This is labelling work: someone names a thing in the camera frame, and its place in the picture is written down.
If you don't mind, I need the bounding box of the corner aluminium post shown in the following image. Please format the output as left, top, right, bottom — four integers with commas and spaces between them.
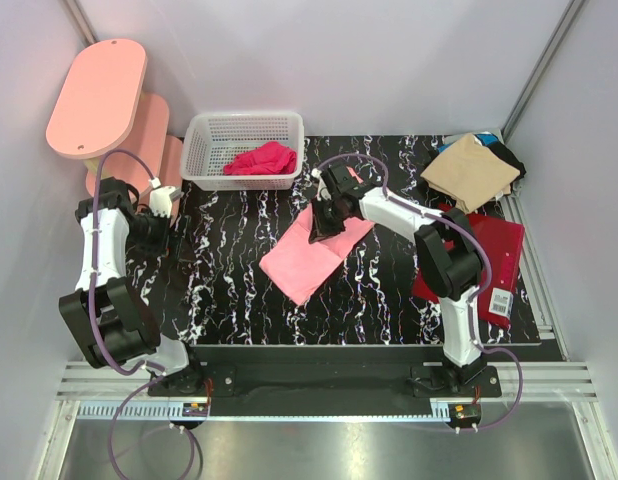
59, 0, 98, 47
501, 0, 588, 142

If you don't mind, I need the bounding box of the right corner aluminium post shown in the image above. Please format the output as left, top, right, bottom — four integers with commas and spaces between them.
501, 0, 588, 142

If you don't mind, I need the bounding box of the red plastic folding board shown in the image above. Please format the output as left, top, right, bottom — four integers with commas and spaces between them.
411, 202, 526, 331

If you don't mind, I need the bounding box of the magenta t shirt in basket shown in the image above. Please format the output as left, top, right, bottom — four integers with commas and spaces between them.
223, 141, 298, 176

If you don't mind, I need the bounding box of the left corner aluminium post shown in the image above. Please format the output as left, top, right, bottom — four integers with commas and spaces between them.
59, 0, 98, 47

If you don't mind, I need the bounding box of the black folded garment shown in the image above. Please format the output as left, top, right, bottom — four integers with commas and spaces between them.
488, 142, 527, 190

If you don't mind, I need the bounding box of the purple cable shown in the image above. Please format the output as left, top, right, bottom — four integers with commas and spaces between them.
88, 148, 204, 479
316, 153, 524, 434

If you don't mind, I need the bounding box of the white plastic laundry basket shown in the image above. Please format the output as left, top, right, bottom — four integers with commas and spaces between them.
180, 110, 305, 191

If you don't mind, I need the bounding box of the beige folded t shirt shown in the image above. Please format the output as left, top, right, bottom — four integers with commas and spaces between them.
421, 134, 521, 213

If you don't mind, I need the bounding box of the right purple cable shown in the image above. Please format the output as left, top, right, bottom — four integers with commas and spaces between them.
316, 153, 524, 434

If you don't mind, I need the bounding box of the blue folded garment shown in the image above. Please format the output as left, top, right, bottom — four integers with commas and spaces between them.
437, 131, 500, 153

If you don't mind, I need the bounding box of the pink three tier shelf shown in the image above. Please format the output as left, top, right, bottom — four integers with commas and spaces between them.
46, 38, 183, 194

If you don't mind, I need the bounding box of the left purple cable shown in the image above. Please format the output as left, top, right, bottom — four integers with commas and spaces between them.
88, 148, 204, 479

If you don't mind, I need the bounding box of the aluminium frame rail front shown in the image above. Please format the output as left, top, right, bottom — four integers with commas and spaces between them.
56, 362, 597, 423

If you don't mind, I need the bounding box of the light pink t shirt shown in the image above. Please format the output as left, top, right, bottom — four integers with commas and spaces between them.
259, 206, 374, 306

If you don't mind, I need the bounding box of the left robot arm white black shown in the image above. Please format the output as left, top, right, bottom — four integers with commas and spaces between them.
59, 177, 205, 396

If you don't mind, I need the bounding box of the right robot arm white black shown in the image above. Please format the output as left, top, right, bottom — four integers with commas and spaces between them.
309, 161, 491, 397

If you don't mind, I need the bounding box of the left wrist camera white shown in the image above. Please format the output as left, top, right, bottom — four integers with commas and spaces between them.
149, 178, 182, 220

